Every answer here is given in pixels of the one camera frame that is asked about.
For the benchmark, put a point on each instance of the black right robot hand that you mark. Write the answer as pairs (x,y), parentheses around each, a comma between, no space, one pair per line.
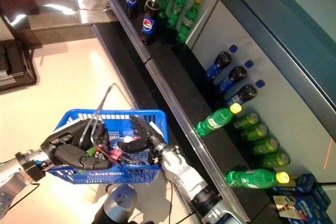
(148,140)

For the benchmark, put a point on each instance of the blue plastic shopping basket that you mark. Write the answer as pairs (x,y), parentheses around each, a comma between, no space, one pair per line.
(113,111)

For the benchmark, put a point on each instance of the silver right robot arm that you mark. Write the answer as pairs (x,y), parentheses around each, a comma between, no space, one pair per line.
(183,171)

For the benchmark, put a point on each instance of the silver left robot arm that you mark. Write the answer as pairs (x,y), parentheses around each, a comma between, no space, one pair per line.
(10,182)

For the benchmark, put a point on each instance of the white shelf divider panel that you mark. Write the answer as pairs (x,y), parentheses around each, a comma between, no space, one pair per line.
(203,24)

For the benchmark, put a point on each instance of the black low display stand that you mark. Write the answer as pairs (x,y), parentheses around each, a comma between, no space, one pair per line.
(18,66)

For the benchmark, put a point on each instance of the small picture snack box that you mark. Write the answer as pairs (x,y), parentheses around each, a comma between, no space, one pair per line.
(284,205)

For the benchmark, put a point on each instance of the tall blue cookie box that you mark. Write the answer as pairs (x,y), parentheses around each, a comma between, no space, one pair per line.
(302,183)

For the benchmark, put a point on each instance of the small blue cookie box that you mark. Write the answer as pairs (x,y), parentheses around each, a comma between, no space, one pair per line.
(321,195)

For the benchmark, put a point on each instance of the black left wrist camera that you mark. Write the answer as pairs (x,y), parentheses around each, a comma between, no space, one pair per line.
(34,171)

